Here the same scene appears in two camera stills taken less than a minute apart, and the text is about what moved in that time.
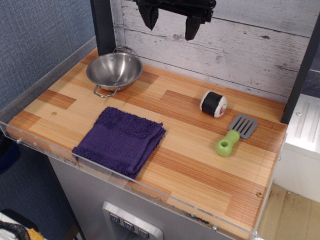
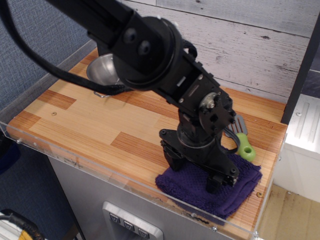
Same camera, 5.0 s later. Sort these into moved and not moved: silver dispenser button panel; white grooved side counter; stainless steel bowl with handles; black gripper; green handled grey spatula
Moved: black gripper; green handled grey spatula
Not moved: stainless steel bowl with handles; silver dispenser button panel; white grooved side counter
